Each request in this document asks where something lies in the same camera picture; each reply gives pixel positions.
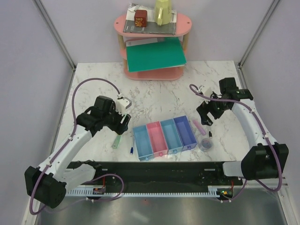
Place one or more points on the light blue cable duct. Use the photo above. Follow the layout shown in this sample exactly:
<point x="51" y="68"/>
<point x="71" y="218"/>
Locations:
<point x="96" y="192"/>

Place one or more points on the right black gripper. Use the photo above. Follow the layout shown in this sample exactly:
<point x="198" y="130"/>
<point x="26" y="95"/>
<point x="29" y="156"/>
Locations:
<point x="203" y="108"/>

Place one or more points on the purple drawer bin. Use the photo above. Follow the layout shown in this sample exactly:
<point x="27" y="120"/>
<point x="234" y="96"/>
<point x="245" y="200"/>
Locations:
<point x="186" y="134"/>

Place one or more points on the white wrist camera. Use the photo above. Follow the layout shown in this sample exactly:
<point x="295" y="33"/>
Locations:
<point x="205" y="91"/>
<point x="122" y="104"/>

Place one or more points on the green folder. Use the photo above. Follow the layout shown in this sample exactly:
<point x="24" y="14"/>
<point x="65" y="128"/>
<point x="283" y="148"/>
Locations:
<point x="154" y="53"/>

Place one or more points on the clear cup of pins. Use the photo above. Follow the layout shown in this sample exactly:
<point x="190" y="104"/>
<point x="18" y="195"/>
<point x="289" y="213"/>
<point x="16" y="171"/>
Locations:
<point x="206" y="144"/>

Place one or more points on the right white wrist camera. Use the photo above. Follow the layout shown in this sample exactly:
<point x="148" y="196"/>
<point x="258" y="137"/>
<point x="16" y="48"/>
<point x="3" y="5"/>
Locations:
<point x="205" y="91"/>

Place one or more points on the spiral notebook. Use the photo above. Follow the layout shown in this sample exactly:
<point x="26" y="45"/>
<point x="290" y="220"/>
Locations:
<point x="133" y="7"/>

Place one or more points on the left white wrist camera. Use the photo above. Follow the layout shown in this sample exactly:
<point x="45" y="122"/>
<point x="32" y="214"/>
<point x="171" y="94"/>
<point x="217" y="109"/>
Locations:
<point x="122" y="104"/>

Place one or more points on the red-brown cube box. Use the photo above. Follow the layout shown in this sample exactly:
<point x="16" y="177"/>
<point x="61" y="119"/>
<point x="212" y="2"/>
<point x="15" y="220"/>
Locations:
<point x="140" y="18"/>

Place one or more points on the blue cap pen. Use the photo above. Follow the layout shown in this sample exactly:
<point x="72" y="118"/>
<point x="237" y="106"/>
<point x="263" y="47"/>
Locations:
<point x="132" y="147"/>

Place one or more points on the grey setup manual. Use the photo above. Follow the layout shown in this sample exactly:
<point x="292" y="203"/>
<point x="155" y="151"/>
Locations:
<point x="151" y="27"/>

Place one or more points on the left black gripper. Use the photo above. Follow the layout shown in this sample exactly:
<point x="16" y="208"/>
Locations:
<point x="119" y="128"/>

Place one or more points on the light blue drawer bin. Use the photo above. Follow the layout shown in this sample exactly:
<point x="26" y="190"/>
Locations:
<point x="143" y="144"/>

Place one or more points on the pink drawer bin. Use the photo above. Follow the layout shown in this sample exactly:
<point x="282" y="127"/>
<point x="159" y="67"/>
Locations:
<point x="157" y="139"/>

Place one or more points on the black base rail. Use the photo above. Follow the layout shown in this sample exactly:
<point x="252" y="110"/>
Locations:
<point x="163" y="176"/>

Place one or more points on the pink highlighter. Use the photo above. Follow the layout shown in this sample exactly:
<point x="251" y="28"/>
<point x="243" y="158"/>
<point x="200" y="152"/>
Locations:
<point x="199" y="127"/>

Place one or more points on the sky blue drawer bin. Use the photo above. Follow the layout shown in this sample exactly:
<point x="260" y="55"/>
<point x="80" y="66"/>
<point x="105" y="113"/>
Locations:
<point x="172" y="137"/>

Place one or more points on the pink two-tier shelf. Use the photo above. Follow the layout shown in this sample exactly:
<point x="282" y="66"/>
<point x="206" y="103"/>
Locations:
<point x="183" y="27"/>

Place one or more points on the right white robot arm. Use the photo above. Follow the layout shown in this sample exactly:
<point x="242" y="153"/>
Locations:
<point x="266" y="157"/>

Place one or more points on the yellow plastic pitcher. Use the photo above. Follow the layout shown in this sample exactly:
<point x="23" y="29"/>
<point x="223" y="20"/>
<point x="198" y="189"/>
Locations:
<point x="163" y="12"/>

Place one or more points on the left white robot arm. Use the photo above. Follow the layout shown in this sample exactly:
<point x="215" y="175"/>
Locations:
<point x="49" y="182"/>

